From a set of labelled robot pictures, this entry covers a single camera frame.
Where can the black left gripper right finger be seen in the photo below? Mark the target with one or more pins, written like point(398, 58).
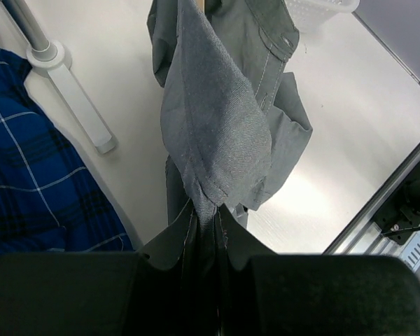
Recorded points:
point(249, 284)

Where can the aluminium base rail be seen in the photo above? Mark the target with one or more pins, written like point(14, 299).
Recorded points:
point(389, 223)

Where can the grey shirt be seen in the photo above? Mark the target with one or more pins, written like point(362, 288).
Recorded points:
point(232, 120)

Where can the white plastic basket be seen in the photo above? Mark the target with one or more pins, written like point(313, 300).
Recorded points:
point(309, 15)

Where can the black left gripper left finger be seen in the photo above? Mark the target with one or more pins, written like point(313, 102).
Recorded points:
point(175, 288)

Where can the blue plaid shirt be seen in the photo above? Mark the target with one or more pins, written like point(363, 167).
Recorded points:
point(49, 201)

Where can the white metal clothes rack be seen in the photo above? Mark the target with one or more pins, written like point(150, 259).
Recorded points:
point(51, 59)

